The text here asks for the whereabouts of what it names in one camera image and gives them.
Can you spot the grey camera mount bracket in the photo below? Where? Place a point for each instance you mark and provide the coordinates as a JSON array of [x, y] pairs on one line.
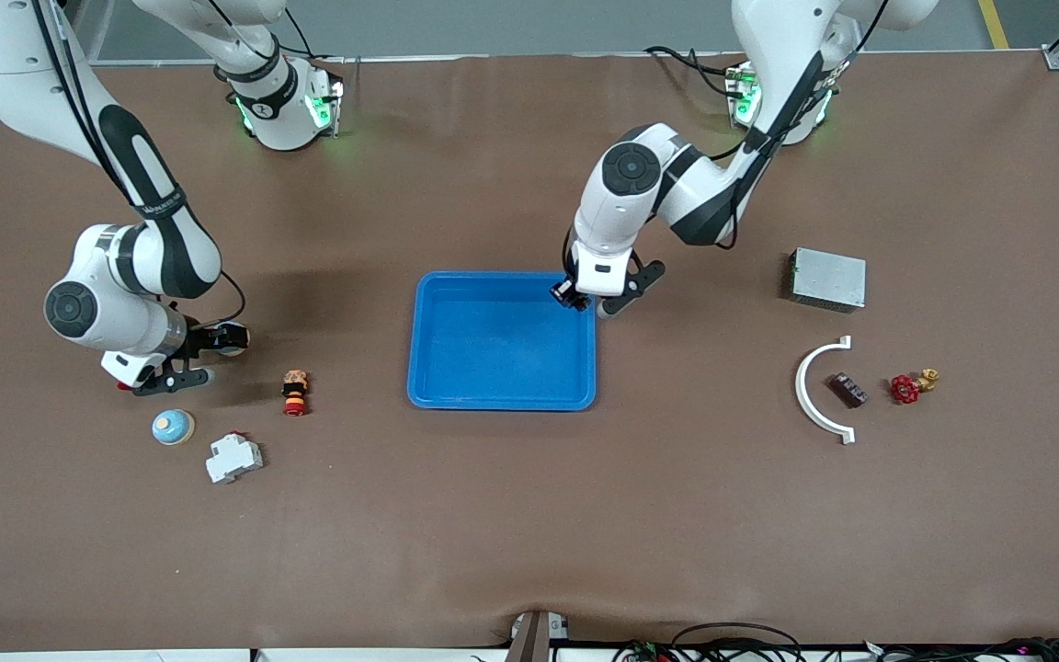
[[529, 636]]

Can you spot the white circuit breaker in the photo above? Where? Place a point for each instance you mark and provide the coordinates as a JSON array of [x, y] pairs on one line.
[[233, 458]]

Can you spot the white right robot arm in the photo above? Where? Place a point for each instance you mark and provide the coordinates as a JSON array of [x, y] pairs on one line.
[[162, 257]]

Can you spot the white curved plastic bracket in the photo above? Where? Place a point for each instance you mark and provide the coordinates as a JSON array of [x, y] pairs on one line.
[[801, 382]]

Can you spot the grey metal box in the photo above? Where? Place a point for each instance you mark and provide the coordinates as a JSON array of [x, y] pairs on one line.
[[828, 279]]

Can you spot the red emergency button orange base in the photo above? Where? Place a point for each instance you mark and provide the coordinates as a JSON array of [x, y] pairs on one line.
[[295, 393]]

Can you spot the dark terminal block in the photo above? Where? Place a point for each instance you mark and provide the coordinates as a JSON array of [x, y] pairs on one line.
[[573, 301]]

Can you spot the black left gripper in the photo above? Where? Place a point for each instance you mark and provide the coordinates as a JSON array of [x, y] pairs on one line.
[[567, 293]]

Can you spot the blue plastic tray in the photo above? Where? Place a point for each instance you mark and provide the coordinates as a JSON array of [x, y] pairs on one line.
[[502, 349]]

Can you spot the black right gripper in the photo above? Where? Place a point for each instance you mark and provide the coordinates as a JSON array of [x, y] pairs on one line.
[[201, 337]]

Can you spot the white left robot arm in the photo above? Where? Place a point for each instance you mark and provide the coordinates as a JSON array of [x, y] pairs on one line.
[[631, 184]]

